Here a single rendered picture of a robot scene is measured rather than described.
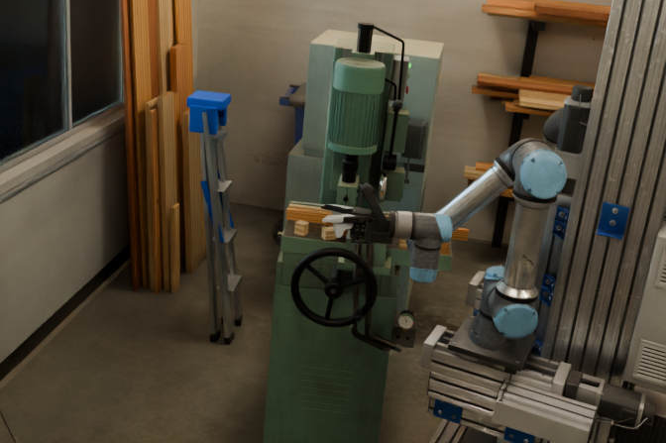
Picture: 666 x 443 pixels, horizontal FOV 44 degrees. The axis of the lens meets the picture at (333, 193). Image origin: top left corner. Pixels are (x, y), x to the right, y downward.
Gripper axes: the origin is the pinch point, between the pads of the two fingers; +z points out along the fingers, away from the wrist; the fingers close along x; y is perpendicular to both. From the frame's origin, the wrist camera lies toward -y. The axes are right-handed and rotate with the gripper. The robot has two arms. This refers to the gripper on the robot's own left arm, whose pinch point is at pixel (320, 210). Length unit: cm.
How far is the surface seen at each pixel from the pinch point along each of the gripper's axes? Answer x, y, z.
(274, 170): 325, 52, 24
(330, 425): 72, 100, -13
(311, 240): 63, 26, 0
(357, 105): 64, -23, -11
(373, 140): 68, -11, -18
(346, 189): 71, 8, -11
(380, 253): 51, 25, -23
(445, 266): 59, 30, -47
